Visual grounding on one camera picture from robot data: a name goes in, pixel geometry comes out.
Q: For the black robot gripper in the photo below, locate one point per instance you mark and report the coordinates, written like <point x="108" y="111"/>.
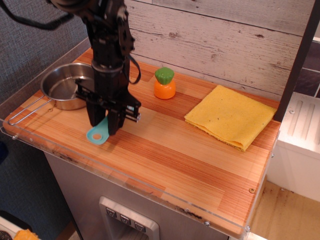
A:
<point x="109" y="90"/>

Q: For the teal plastic brush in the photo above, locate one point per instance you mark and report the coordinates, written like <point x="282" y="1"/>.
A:
<point x="100" y="133"/>

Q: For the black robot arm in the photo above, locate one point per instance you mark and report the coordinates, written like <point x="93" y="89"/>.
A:
<point x="107" y="25"/>

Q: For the stainless steel pot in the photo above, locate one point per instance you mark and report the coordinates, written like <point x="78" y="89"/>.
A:
<point x="60" y="86"/>

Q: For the orange toy carrot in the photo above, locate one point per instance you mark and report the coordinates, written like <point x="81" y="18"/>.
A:
<point x="164" y="86"/>

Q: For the grey toy fridge cabinet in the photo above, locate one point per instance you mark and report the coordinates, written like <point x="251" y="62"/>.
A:
<point x="104" y="210"/>

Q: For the yellow folded cloth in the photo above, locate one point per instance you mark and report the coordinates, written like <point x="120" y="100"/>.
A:
<point x="231" y="117"/>

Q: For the white toy sink unit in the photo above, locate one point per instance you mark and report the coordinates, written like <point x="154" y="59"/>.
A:
<point x="295" y="161"/>

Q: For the clear acrylic guard rail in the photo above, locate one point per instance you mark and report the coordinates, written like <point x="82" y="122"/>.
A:
<point x="158" y="175"/>

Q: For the dark vertical post right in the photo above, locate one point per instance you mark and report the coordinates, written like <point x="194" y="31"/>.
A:
<point x="300" y="58"/>

